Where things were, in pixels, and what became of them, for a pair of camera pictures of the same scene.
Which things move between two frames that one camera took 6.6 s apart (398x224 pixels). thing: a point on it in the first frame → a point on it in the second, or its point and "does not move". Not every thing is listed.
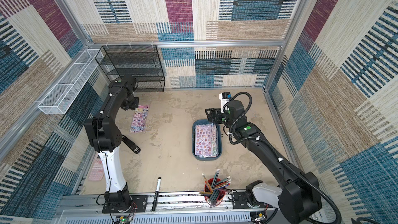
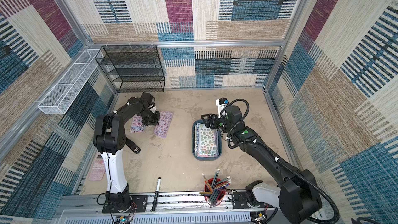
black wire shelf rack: x=141 y=61 does not move
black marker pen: x=156 y=195 does not move
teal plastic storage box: x=207 y=140 does not move
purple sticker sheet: x=203 y=140 → x=162 y=129
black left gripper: x=126 y=107 → x=155 y=123
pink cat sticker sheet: x=139 y=124 does not move
